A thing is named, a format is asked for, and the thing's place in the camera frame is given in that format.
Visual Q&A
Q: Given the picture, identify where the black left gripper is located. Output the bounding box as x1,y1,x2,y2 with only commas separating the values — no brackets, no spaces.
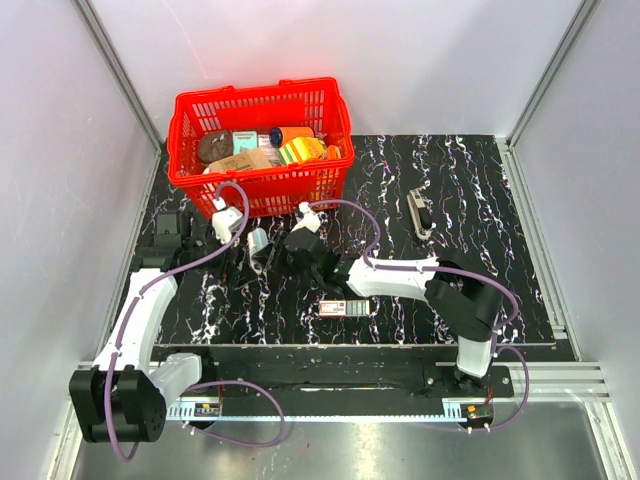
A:
183,222,258,289

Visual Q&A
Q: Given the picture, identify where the light blue stapler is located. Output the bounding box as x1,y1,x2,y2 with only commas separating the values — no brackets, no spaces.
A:
247,227,271,274

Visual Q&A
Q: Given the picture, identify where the grey metal stapler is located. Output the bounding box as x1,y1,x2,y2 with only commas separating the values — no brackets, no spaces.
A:
407,189,435,241

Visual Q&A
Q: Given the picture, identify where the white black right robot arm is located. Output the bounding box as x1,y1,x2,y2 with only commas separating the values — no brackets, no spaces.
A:
258,228,503,396

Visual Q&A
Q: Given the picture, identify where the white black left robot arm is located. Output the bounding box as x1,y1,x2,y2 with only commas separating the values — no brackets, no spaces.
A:
69,207,247,443

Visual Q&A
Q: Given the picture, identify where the brown cardboard box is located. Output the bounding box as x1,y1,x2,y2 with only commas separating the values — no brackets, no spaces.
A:
203,148,272,174

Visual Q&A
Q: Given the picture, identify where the red white staple box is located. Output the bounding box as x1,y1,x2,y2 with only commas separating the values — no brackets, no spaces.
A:
318,300,371,317

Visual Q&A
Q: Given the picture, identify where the yellow green striped box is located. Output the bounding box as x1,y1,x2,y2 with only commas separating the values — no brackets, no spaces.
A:
279,137,327,165

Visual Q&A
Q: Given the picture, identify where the red plastic shopping basket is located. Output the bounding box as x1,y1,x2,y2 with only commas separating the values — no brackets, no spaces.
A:
167,77,355,218

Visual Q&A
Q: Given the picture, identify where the orange snack packet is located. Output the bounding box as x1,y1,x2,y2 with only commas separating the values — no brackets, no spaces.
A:
324,145,342,160

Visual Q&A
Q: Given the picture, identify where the orange bottle blue cap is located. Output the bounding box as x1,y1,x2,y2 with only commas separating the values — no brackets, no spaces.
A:
269,126,315,148

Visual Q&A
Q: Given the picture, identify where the teal white small box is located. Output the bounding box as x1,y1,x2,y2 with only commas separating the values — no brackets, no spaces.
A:
232,131,259,155

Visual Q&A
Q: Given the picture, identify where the brown round cookie pack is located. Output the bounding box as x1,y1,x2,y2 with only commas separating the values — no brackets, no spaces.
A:
197,130,233,165

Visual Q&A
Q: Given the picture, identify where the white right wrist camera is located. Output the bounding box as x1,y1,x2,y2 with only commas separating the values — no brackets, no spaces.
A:
291,202,321,233

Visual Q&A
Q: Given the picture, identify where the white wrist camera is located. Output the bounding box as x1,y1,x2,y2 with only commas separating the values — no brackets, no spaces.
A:
291,202,321,233
211,198,244,244

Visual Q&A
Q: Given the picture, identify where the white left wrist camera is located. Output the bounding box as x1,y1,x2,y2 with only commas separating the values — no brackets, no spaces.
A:
211,198,244,244

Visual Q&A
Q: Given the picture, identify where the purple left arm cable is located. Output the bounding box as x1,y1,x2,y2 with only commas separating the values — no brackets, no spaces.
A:
102,181,251,462

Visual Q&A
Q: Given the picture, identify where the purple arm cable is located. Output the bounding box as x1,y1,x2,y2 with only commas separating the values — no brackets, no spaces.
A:
307,199,522,346
102,181,251,462

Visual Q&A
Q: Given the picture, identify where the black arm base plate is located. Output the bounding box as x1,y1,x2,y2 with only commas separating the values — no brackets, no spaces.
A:
152,345,514,400

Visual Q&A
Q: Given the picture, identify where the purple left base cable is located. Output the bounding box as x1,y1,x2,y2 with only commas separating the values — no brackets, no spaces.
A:
184,380,287,449

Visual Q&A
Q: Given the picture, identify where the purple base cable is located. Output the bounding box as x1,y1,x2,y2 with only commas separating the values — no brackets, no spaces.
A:
469,344,531,432
184,380,287,449

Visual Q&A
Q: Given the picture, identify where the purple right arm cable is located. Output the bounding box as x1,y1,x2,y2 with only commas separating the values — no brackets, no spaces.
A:
307,199,522,346

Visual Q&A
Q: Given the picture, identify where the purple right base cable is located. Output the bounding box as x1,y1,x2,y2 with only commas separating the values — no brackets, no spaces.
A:
469,344,531,432

